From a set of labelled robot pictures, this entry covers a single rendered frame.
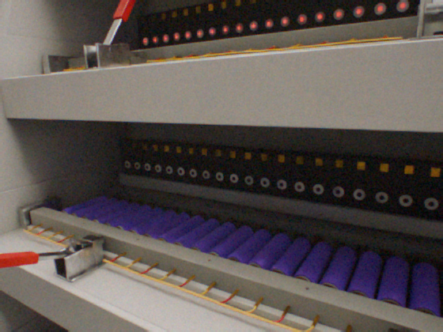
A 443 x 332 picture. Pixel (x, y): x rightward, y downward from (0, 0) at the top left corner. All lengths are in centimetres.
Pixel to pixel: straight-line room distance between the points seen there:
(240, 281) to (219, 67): 16
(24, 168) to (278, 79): 36
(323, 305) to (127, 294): 15
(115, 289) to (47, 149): 25
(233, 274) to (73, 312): 15
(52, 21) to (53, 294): 34
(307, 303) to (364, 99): 14
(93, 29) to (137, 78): 28
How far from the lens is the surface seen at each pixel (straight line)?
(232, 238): 32
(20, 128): 47
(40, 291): 36
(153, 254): 31
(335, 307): 24
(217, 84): 23
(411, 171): 34
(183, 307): 27
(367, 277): 28
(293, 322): 25
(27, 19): 49
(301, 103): 20
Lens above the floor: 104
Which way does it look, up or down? 2 degrees up
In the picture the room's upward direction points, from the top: 8 degrees clockwise
